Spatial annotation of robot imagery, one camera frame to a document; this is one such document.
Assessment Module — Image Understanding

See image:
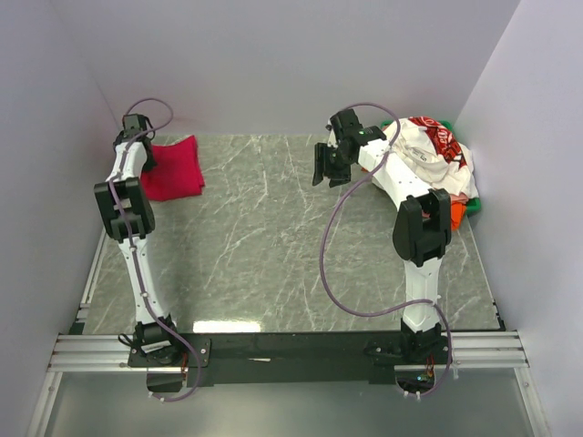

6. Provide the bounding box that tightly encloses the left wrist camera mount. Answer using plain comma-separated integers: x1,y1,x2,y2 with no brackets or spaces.
122,114,151,138

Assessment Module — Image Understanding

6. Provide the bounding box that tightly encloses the magenta red t shirt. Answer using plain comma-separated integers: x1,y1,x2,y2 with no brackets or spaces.
140,136,205,202

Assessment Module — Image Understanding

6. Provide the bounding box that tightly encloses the orange t shirt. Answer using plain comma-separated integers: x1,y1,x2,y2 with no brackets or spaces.
450,193,469,230

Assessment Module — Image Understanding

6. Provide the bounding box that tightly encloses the black base beam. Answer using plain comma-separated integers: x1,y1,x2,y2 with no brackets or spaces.
128,330,449,387

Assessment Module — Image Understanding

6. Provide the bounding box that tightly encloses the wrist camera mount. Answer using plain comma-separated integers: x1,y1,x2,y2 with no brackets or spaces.
122,114,151,138
327,108,386,147

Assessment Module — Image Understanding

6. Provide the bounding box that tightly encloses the red white printed t shirt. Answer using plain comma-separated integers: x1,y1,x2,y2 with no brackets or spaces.
408,116,467,168

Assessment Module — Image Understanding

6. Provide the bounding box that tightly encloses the green plastic laundry basket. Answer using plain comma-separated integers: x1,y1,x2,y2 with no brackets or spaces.
394,118,481,217

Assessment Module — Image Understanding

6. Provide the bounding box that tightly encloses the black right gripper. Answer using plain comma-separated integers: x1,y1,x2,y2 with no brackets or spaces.
312,143,354,188

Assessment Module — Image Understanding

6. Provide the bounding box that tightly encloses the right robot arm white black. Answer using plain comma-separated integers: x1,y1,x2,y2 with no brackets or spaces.
312,128,452,363

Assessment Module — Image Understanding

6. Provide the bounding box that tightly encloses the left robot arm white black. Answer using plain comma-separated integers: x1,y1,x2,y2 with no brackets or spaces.
94,131,182,366

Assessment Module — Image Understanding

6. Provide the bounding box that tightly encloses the aluminium rail frame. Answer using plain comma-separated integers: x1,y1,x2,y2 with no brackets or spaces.
26,135,547,437

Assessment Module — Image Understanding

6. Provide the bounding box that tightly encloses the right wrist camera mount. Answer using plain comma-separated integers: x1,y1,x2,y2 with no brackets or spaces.
327,108,386,147

